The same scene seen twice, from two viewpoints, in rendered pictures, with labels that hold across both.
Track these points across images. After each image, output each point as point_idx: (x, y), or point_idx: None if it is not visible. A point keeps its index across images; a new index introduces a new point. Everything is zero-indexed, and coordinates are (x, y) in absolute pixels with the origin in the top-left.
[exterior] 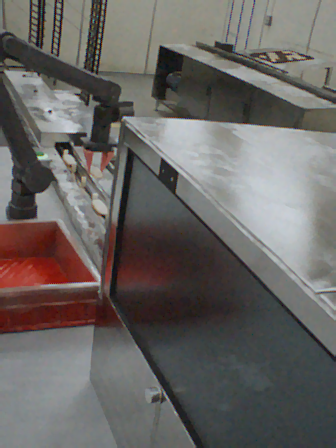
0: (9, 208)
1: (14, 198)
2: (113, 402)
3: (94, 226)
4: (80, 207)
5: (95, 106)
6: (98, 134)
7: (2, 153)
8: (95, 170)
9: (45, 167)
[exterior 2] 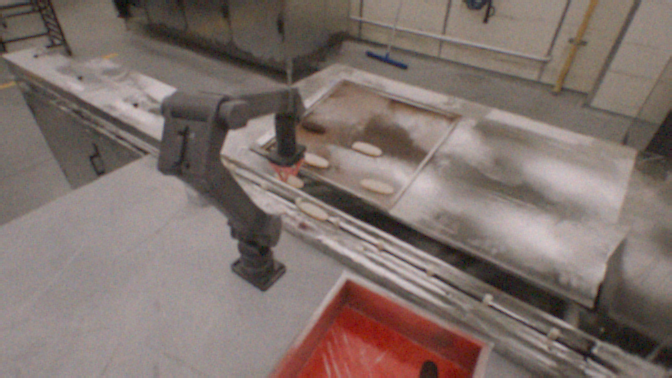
0: (248, 272)
1: (252, 262)
2: None
3: (344, 243)
4: (305, 224)
5: (276, 119)
6: (290, 148)
7: (127, 181)
8: (289, 178)
9: (277, 217)
